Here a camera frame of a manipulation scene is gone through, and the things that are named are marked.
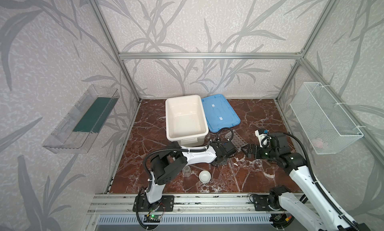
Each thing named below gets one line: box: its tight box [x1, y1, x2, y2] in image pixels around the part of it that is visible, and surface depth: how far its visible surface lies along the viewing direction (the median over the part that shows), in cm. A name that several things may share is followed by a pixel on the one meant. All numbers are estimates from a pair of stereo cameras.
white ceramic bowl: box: [198, 170, 212, 184], surface depth 84 cm
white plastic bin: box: [165, 95, 209, 147], surface depth 103 cm
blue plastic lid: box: [201, 94, 241, 133], surface depth 114 cm
